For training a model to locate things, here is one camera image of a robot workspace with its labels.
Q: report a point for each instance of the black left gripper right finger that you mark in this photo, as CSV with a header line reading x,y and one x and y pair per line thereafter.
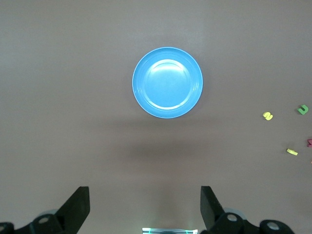
x,y
212,209

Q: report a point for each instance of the yellow foam number two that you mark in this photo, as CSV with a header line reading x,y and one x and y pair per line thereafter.
x,y
268,117

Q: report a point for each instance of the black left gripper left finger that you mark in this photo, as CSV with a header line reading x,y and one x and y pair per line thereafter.
x,y
73,207

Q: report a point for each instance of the brown table cover sheet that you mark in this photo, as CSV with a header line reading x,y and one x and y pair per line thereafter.
x,y
73,97

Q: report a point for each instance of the green foam letter u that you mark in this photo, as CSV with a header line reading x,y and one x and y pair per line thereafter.
x,y
301,111

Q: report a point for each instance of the dark red foam letter H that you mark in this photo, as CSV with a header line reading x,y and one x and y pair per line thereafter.
x,y
310,143

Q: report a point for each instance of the blue plate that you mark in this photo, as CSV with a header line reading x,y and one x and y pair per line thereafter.
x,y
167,83

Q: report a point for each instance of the yellow foam bar letter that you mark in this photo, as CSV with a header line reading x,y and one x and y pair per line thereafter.
x,y
292,152

